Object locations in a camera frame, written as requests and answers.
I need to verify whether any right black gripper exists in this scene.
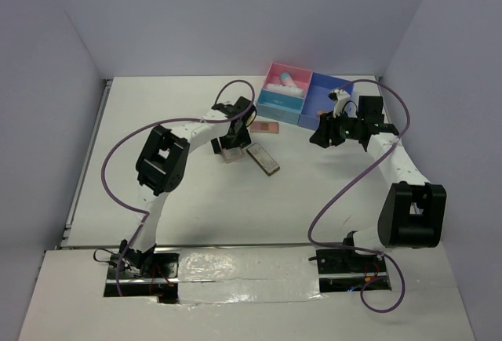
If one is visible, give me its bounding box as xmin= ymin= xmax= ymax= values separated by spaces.
xmin=309 ymin=107 xmax=364 ymax=148

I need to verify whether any square pink compact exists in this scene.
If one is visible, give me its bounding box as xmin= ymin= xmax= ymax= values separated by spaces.
xmin=222 ymin=147 xmax=245 ymax=164

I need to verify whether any long eyeshadow palette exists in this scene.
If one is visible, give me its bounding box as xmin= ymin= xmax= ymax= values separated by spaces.
xmin=246 ymin=143 xmax=280 ymax=176

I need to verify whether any pink blush palette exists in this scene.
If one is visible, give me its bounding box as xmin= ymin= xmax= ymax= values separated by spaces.
xmin=250 ymin=121 xmax=279 ymax=134

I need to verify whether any white blue cream tube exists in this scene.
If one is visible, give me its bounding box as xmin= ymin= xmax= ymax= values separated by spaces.
xmin=264 ymin=83 xmax=304 ymax=98

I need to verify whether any teal capped cream tube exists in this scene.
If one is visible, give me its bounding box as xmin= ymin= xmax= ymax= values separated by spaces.
xmin=279 ymin=72 xmax=298 ymax=88

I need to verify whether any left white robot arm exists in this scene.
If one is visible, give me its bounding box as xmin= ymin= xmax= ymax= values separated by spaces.
xmin=119 ymin=96 xmax=256 ymax=278

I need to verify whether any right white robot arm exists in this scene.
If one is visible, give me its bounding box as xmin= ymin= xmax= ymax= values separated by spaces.
xmin=310 ymin=96 xmax=447 ymax=271

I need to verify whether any purple blue organizer bin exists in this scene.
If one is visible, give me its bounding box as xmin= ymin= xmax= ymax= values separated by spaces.
xmin=297 ymin=72 xmax=350 ymax=130

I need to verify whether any light blue organizer bin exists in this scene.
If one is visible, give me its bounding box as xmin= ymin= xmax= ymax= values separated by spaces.
xmin=256 ymin=89 xmax=304 ymax=125

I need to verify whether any pink organizer bin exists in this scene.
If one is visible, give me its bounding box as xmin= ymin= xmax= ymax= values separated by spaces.
xmin=262 ymin=62 xmax=313 ymax=98

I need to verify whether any white foam board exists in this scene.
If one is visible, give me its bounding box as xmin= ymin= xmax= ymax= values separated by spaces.
xmin=20 ymin=247 xmax=474 ymax=340

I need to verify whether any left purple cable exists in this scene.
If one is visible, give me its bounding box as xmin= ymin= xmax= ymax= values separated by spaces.
xmin=100 ymin=80 xmax=254 ymax=299

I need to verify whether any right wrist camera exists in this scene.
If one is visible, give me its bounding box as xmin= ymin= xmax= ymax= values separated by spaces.
xmin=329 ymin=89 xmax=351 ymax=117

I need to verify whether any aluminium rail frame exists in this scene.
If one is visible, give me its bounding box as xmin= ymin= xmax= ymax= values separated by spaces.
xmin=55 ymin=78 xmax=113 ymax=249

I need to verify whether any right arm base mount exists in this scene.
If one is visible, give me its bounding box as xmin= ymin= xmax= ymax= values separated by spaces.
xmin=308 ymin=249 xmax=391 ymax=293

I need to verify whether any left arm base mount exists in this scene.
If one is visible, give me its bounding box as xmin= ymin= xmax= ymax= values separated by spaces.
xmin=93 ymin=248 xmax=180 ymax=304

